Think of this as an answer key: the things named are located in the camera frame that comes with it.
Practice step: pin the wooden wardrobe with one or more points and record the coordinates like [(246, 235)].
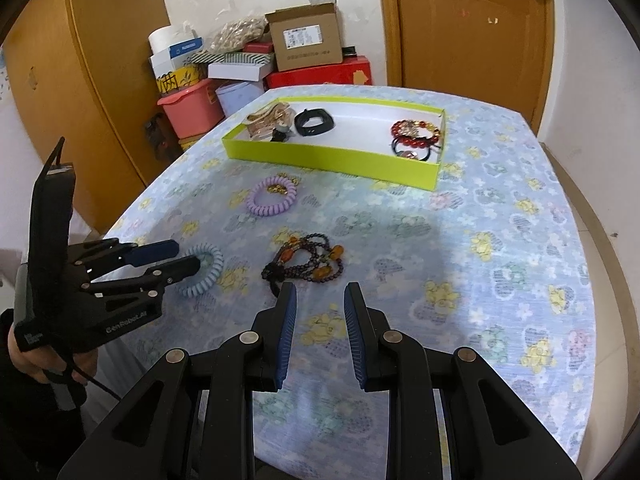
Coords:
[(75, 85)]

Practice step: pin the pink plastic basket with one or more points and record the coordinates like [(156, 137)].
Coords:
[(192, 112)]

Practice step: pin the beige translucent hair claw clip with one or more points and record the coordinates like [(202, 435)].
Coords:
[(262, 122)]

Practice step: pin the red gift box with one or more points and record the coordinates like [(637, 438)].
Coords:
[(320, 77)]

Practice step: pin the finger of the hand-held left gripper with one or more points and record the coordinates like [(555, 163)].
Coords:
[(175, 267), (155, 251)]

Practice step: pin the black wristband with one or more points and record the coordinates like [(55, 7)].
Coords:
[(314, 122)]

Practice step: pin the small dark red box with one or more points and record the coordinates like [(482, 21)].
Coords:
[(260, 48)]

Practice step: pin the dark patterned bag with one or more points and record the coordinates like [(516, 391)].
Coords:
[(157, 137)]

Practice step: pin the person's left hand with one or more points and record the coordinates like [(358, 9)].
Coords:
[(37, 362)]

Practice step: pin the white flat box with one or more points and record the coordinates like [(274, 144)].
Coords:
[(235, 71)]

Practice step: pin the blue floral tablecloth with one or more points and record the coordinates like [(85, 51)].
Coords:
[(450, 260)]

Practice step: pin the lime green shallow box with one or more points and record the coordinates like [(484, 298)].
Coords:
[(330, 160)]

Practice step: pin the brown cardboard box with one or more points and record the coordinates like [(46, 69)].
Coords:
[(307, 40)]

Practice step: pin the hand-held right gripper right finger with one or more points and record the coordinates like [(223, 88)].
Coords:
[(356, 340)]

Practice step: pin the wooden door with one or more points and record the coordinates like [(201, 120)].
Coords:
[(475, 35)]

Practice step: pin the white box with blue label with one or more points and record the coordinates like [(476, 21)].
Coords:
[(170, 50)]

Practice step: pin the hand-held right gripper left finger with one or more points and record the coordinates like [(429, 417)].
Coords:
[(285, 340)]

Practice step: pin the lilac cylindrical bin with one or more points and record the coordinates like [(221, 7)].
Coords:
[(237, 97)]

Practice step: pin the black white striped box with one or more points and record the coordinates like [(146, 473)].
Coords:
[(225, 57)]

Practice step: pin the bag of beige beads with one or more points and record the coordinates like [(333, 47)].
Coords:
[(237, 35)]

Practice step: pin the yellow patterned tin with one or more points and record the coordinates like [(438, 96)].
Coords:
[(180, 80), (187, 143)]

